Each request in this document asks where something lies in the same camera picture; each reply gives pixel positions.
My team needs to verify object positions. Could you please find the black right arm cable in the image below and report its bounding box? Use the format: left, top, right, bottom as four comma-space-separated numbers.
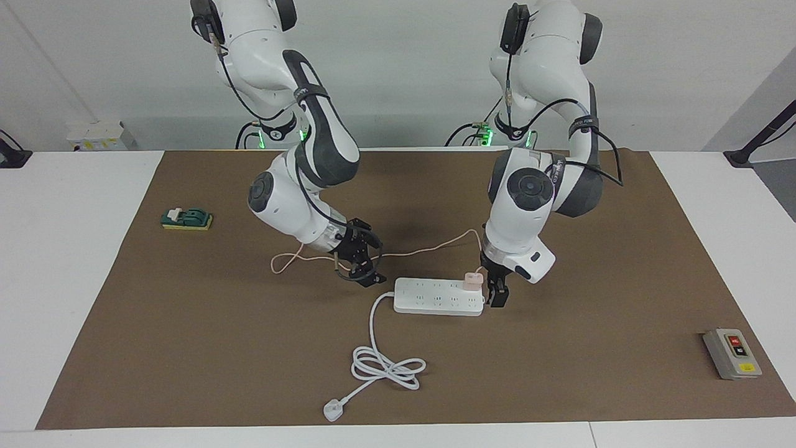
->
198, 12, 385, 282

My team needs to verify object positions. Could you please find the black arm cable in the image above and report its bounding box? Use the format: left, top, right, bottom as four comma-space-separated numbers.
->
504, 34, 624, 187
198, 12, 385, 282

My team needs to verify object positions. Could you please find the black clamp stand with pole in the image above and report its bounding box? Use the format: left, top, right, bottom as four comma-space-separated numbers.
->
723, 100, 796, 169

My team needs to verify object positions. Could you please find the pink charging cable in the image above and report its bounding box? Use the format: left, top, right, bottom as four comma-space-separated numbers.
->
271, 228, 485, 276

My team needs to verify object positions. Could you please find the black left base cable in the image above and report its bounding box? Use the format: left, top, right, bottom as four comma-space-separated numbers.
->
445, 100, 502, 148

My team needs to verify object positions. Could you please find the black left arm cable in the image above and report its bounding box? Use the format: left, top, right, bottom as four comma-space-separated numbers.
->
504, 34, 624, 187

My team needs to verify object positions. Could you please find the white power strip with cord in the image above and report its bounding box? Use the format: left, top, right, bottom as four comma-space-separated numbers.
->
323, 277, 486, 423

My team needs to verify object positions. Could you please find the grey push-button switch box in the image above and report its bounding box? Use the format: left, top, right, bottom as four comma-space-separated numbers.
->
703, 328, 763, 381

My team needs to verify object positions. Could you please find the small black clamp stand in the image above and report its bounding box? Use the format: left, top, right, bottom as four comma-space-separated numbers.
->
0, 129, 33, 169

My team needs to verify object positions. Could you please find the brown table mat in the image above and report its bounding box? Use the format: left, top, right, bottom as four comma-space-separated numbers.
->
35, 148, 796, 430

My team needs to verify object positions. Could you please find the green knife switch yellow base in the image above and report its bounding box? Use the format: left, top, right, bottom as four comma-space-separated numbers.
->
160, 207, 213, 231

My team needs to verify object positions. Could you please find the white wall socket box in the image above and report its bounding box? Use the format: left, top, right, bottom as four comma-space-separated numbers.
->
65, 120, 139, 152

